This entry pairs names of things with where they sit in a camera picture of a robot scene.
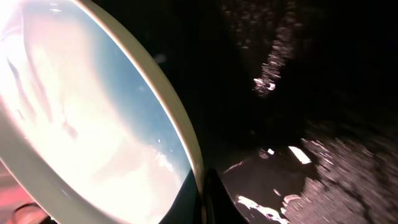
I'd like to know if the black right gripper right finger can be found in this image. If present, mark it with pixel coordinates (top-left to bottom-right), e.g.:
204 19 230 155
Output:
203 169 248 224

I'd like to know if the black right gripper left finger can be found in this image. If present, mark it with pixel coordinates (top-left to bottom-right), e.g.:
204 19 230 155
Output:
159 170 202 224

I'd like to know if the light green plate with scribble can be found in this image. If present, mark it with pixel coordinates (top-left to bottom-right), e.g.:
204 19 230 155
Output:
1 1 206 224

